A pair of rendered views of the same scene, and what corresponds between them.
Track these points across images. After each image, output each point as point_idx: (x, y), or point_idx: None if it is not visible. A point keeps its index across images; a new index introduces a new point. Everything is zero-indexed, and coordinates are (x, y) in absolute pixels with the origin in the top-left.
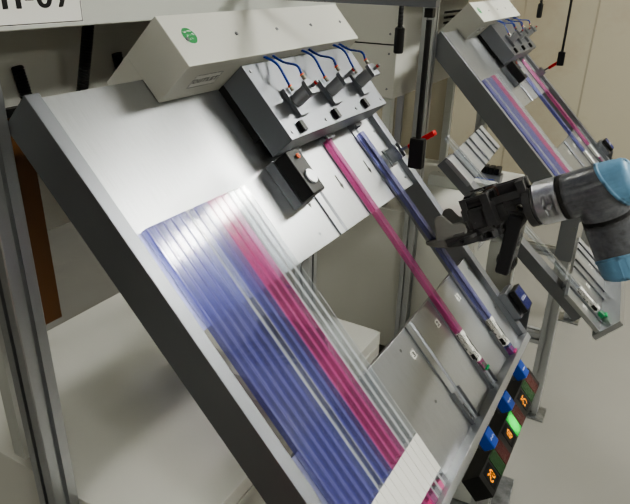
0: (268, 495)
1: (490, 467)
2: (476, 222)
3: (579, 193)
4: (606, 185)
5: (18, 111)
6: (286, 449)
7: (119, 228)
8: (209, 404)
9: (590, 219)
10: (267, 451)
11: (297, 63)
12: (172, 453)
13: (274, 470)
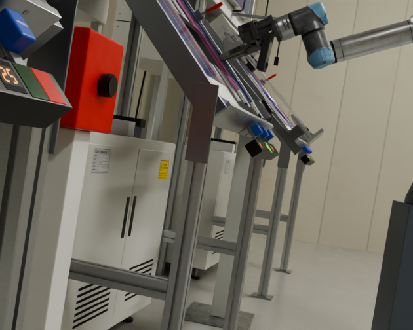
0: (165, 53)
1: (259, 143)
2: (246, 38)
3: (300, 16)
4: (313, 10)
5: None
6: (131, 148)
7: None
8: (138, 6)
9: (305, 29)
10: (170, 23)
11: None
12: None
13: (172, 35)
